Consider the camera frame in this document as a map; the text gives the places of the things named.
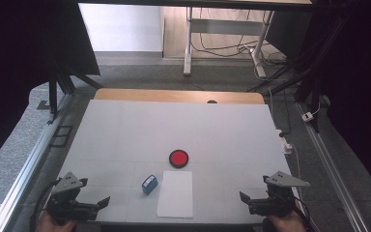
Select black metal stand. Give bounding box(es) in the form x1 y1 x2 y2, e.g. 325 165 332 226
246 18 347 133
45 62 104 126

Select white metal desk frame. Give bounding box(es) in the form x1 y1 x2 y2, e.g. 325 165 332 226
183 6 275 78

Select round red ink pad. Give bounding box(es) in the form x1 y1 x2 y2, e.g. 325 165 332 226
168 149 189 169

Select white table cover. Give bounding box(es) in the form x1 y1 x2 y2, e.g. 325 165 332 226
57 99 299 225

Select wooden table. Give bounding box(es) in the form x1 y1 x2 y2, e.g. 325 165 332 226
94 88 266 105

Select black curtain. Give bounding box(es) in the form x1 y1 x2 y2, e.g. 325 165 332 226
0 0 101 175
302 0 371 201

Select white power strip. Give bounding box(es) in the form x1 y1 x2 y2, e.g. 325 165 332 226
275 129 294 156

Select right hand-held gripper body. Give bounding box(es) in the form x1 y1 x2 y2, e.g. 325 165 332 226
248 170 311 218

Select person's right hand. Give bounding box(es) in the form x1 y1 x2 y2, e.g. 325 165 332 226
267 210 307 232

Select person's left hand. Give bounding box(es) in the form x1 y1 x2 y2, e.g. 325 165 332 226
35 211 76 232

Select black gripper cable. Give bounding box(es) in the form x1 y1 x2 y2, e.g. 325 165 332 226
28 179 61 232
291 192 314 232

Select white paper sheet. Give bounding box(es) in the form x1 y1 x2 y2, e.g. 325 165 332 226
156 170 194 219

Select black floor cables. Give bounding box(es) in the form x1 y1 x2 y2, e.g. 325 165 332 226
191 8 288 66

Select white power cable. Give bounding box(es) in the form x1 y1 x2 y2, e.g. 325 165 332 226
289 144 304 202

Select aluminium floor rail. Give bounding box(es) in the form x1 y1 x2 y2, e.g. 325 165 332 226
295 101 369 232
0 93 75 232

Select blue stamp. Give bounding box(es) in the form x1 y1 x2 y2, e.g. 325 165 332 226
141 174 159 196

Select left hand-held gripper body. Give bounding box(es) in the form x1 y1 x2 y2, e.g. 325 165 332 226
46 171 100 223

